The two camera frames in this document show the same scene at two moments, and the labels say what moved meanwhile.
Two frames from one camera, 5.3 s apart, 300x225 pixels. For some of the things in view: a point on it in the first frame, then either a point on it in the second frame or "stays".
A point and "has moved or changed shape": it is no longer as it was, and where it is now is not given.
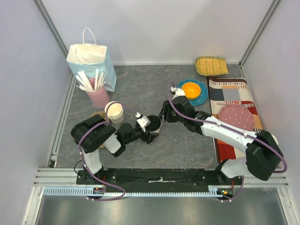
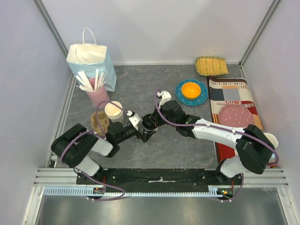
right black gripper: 167,112 -> 151,121
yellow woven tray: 211,65 stays
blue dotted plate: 204,93 stays
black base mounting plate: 156,178 stays
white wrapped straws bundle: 100,80 stays
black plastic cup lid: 155,123 has moved or changed shape
